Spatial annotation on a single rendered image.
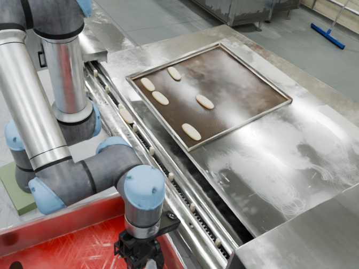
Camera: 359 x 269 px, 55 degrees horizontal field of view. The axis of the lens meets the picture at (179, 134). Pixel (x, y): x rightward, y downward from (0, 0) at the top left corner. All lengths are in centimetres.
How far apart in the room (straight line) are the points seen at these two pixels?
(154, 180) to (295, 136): 79
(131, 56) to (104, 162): 123
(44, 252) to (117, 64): 104
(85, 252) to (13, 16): 65
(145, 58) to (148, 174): 128
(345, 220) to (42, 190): 53
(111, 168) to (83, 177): 6
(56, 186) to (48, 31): 34
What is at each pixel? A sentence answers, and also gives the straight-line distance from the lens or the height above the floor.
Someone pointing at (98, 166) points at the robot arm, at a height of 124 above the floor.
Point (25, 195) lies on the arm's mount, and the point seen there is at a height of 85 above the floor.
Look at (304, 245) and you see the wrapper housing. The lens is 58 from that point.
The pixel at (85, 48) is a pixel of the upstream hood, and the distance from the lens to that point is 175.
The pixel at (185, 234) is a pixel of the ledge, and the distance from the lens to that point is 106.
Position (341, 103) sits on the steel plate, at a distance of 189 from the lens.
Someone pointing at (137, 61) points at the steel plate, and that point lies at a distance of 185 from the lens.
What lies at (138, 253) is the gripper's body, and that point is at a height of 104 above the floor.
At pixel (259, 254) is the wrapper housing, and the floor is 130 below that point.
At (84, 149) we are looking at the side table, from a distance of 134.
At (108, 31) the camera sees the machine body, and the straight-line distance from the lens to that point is 215.
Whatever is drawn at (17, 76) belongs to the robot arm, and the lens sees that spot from 73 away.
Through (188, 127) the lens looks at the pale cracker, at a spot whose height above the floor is 91.
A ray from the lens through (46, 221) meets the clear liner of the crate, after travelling 103.
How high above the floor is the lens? 175
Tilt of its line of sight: 41 degrees down
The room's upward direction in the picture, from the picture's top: 8 degrees clockwise
